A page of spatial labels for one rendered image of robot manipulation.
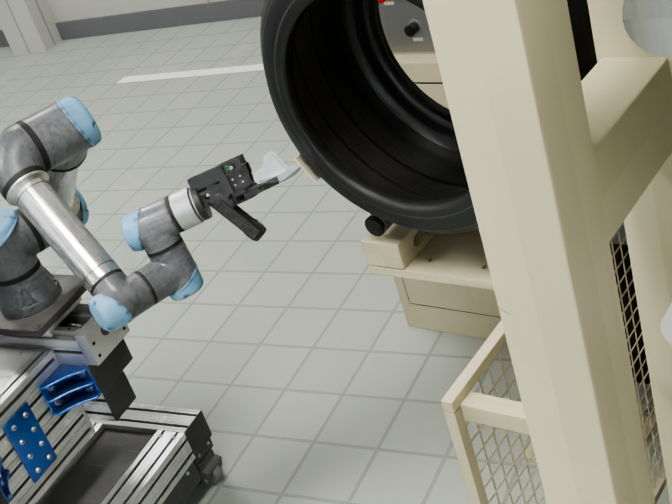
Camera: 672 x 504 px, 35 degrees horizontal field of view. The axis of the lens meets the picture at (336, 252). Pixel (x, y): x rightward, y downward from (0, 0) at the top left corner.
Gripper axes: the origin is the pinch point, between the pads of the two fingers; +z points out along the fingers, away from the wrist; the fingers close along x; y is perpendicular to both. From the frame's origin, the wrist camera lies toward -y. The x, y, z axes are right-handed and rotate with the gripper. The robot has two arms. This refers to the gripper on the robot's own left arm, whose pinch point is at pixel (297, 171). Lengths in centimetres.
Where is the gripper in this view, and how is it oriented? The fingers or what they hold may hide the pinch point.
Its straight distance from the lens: 203.4
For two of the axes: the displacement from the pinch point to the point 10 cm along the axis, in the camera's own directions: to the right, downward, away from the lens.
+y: -4.1, -9.0, -1.6
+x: 0.3, -1.9, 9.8
